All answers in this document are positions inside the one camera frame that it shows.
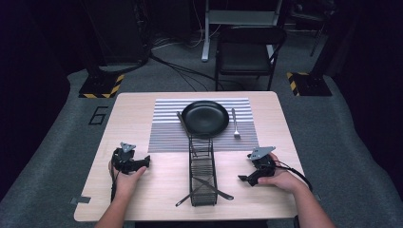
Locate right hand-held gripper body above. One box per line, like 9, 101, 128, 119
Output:
246, 145, 277, 187

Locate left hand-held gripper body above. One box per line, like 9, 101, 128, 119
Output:
111, 142, 142, 176

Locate person's left hand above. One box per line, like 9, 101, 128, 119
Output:
108, 161, 147, 198

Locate person's right hand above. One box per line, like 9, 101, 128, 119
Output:
258, 153, 300, 194

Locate dark broad-bladed knife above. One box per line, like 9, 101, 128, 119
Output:
192, 177, 235, 201

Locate striped grey placemat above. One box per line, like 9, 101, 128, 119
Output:
147, 97, 260, 154

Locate dark table knife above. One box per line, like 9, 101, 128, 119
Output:
176, 110, 193, 139

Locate silver fork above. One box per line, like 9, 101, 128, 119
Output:
230, 107, 242, 140

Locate dark slim utensil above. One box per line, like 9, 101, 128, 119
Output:
175, 184, 207, 208

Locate grey tape strip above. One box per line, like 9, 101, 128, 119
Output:
69, 196, 92, 205

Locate black round plate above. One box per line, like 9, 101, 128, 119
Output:
181, 100, 230, 138

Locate black stand base striped edge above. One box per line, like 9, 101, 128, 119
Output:
78, 73, 125, 100
286, 71, 334, 98

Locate black folding chair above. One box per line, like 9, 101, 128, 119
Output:
214, 26, 288, 92

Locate black equipment stand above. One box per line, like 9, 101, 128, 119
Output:
80, 0, 150, 76

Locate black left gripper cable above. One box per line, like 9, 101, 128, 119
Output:
109, 170, 118, 202

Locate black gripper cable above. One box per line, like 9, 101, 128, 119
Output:
273, 160, 314, 192
109, 170, 118, 202

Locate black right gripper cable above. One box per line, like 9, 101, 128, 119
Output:
273, 160, 314, 192

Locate black wire cutlery basket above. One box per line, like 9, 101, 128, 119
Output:
188, 134, 219, 208

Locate black floor cables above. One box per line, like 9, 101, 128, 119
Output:
147, 37, 245, 92

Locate white desk frame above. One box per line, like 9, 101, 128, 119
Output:
201, 0, 283, 63

